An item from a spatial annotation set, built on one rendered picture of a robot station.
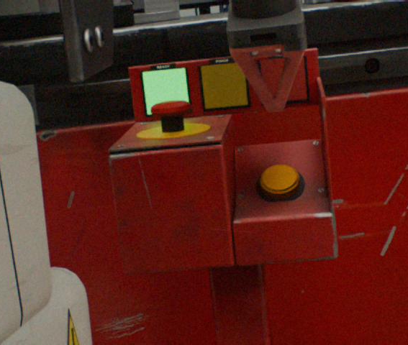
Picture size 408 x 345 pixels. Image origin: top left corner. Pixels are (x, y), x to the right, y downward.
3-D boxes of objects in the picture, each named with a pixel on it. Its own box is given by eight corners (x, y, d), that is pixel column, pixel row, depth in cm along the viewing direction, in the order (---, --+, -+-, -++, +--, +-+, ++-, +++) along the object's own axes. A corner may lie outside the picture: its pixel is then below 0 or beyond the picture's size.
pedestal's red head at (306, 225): (122, 276, 85) (97, 84, 81) (148, 229, 100) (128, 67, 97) (339, 259, 83) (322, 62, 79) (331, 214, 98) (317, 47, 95)
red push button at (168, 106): (150, 143, 87) (146, 106, 86) (157, 136, 91) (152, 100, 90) (192, 139, 87) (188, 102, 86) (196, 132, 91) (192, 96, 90)
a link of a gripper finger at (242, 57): (309, 88, 89) (301, -5, 85) (313, 118, 83) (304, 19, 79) (240, 95, 90) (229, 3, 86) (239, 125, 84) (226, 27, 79)
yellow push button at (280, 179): (262, 208, 89) (260, 193, 87) (261, 179, 92) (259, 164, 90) (301, 205, 89) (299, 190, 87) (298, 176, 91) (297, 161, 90)
